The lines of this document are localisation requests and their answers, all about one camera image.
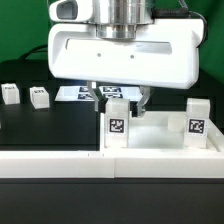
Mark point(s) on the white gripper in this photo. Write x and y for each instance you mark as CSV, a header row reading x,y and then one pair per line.
x,y
164,54

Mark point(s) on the white square table top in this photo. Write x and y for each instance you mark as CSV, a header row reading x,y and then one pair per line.
x,y
151,133

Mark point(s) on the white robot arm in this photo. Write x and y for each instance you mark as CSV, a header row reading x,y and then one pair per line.
x,y
117,19

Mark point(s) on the white sheet with markers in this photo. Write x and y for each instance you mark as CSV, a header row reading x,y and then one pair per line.
x,y
80,93

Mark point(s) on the white L-shaped fence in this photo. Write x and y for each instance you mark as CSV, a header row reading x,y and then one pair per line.
x,y
112,163

